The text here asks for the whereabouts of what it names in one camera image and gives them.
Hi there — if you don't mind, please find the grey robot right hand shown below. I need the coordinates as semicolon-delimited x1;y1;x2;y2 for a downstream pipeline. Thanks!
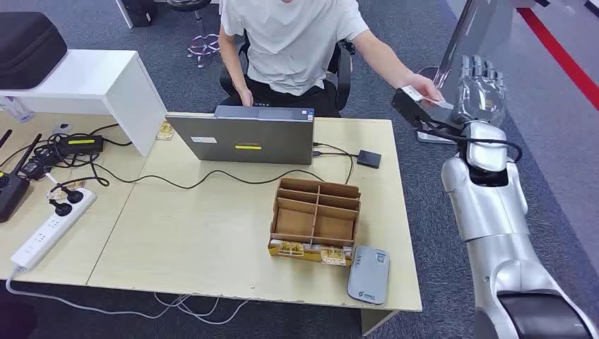
451;55;508;126

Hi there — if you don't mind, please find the person's left hand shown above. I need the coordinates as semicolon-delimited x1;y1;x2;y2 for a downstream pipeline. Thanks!
404;73;444;102

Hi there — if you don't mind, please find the person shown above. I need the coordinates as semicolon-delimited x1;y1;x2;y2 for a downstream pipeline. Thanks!
218;0;371;118

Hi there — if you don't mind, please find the grey card reader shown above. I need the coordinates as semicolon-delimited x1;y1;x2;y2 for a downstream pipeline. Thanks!
346;245;391;306

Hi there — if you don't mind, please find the grey laptop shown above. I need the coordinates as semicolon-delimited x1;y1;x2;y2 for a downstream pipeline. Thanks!
165;105;315;166

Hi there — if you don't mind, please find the chrome stool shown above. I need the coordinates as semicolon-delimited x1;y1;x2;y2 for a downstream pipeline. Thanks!
166;0;221;69

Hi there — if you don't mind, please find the silver kiosk stand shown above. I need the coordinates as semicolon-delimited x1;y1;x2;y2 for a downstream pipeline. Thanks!
415;0;516;145

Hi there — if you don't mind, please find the black office chair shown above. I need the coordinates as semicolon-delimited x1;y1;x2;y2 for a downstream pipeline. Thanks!
218;30;357;118

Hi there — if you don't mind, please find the black external drive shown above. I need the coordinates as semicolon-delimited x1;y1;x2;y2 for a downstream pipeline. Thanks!
356;149;382;170

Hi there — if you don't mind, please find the black cabinet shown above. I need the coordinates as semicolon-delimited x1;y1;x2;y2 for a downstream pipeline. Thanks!
116;0;159;28

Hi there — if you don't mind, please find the brown cardboard organizer box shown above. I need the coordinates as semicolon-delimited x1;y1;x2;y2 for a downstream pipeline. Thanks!
267;177;362;268

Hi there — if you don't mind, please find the black adapter with yellow label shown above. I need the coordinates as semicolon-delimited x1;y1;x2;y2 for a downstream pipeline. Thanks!
56;135;105;155

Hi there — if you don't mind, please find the white desk riser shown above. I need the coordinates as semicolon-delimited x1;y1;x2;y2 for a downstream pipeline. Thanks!
0;49;168;157

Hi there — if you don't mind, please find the small black power adapter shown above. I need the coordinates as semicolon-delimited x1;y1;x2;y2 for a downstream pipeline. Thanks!
20;148;53;181

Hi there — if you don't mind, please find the black zip case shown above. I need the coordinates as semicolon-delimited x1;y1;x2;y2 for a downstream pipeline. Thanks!
0;11;69;90

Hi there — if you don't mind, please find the clear plastic bottle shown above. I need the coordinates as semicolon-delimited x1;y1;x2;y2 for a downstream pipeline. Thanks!
0;95;35;124

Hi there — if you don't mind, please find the white power strip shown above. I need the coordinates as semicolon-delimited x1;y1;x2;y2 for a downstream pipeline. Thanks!
10;188;97;271

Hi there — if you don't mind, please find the black router with antennas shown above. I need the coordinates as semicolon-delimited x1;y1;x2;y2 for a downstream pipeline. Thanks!
0;129;43;224

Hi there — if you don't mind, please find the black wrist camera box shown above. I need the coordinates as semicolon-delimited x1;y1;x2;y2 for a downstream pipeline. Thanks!
391;85;464;141

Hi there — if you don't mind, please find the chrome stanchion post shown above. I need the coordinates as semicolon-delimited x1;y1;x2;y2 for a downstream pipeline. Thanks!
417;0;480;90

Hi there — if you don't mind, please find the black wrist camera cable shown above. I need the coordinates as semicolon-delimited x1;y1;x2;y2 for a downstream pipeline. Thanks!
416;119;523;164

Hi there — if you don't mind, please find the long black power cable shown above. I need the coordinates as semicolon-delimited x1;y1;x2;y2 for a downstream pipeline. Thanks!
86;141;355;191

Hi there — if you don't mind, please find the white loose cable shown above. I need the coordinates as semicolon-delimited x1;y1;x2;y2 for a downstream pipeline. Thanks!
154;293;250;326

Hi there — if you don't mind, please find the white power strip cable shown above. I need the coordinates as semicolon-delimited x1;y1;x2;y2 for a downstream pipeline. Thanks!
4;266;188;320

